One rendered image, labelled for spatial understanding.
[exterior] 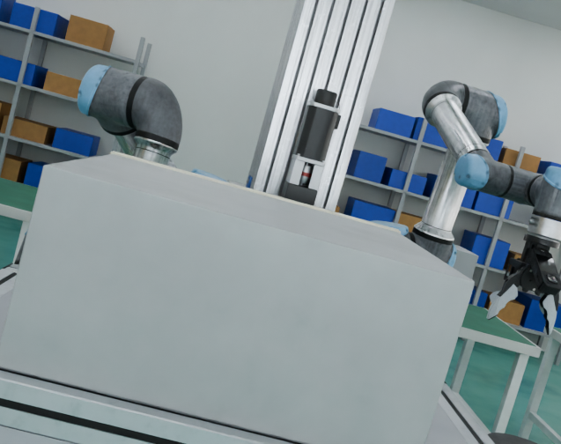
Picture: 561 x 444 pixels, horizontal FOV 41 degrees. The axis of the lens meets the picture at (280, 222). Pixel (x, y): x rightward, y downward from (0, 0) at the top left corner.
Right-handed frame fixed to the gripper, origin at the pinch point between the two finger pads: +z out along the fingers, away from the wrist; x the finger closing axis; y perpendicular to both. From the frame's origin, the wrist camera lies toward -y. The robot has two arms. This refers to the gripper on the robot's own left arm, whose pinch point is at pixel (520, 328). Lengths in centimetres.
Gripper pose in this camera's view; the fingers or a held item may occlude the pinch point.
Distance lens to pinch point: 171.9
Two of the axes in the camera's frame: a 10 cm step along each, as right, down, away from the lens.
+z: -2.7, 9.6, 1.0
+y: -1.2, -1.4, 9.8
